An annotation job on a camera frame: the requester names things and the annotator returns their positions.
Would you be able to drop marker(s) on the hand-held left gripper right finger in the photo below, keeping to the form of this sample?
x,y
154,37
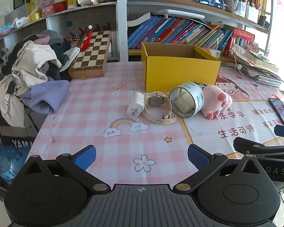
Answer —
x,y
198,157

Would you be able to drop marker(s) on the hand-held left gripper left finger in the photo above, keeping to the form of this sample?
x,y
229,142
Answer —
x,y
86,157

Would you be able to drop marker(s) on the clear tape roll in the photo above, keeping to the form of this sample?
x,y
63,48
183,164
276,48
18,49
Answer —
x,y
199,99

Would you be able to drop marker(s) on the pink plush toy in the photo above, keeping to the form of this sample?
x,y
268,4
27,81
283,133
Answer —
x,y
217,97

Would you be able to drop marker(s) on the cream wrist watch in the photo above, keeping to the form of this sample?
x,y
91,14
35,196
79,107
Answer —
x,y
156,100

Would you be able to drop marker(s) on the white charger adapter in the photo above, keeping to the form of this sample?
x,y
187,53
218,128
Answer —
x,y
136,104

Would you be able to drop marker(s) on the yellow cardboard box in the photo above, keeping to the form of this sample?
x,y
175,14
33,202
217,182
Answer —
x,y
179,73

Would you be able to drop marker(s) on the black smartphone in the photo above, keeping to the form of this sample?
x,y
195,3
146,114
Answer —
x,y
280,110

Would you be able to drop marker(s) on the pink printed tablecloth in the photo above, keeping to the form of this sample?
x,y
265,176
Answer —
x,y
97,94

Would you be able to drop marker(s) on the stack of books and papers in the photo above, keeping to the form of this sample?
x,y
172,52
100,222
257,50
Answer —
x,y
262,71

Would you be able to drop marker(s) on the blue water jug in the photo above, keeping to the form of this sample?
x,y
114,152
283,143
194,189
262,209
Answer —
x,y
20,157
1,163

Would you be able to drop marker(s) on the purple cloth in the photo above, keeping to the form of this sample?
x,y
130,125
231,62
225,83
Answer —
x,y
49,92

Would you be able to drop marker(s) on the black printed case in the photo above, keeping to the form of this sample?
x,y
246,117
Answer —
x,y
14,134

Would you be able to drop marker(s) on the orange white box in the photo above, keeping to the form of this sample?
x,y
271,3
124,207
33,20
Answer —
x,y
211,52

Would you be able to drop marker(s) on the wooden chessboard box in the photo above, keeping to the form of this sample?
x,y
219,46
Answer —
x,y
90,54

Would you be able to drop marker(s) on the red box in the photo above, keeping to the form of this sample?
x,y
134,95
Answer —
x,y
242,37

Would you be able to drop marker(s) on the pile of clothes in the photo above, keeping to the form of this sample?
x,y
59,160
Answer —
x,y
30,61

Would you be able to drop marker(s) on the red tassel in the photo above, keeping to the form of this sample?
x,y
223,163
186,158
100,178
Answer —
x,y
86,41

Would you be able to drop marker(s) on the white pen holder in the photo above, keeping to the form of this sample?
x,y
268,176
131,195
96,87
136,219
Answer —
x,y
252,14
240,9

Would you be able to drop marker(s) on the row of chess pieces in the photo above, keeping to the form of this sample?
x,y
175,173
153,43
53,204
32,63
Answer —
x,y
73,35

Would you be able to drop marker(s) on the row of colourful books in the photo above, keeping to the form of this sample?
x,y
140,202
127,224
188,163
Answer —
x,y
175,30

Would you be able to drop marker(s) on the white shelf unit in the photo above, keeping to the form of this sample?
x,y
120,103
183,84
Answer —
x,y
122,28

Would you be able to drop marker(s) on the open grey book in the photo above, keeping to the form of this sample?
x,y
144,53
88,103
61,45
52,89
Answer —
x,y
138,19

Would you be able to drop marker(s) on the small yellow box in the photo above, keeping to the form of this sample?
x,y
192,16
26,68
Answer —
x,y
34,16

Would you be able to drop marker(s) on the pink printed box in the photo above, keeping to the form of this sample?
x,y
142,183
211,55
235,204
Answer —
x,y
47,10

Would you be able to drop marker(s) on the red jar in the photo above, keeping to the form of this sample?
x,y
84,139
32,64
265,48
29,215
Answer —
x,y
59,4

